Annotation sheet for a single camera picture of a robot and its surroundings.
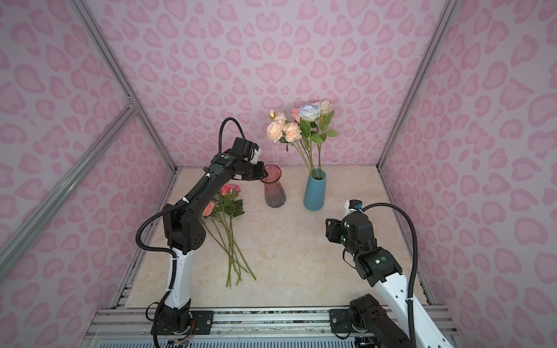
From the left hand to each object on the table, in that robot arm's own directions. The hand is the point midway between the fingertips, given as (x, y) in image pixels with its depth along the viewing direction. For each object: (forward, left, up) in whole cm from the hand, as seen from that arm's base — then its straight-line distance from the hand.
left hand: (268, 170), depth 92 cm
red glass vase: (0, -2, -17) cm, 17 cm away
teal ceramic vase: (-6, -20, -8) cm, 22 cm away
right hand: (-26, -23, +1) cm, 34 cm away
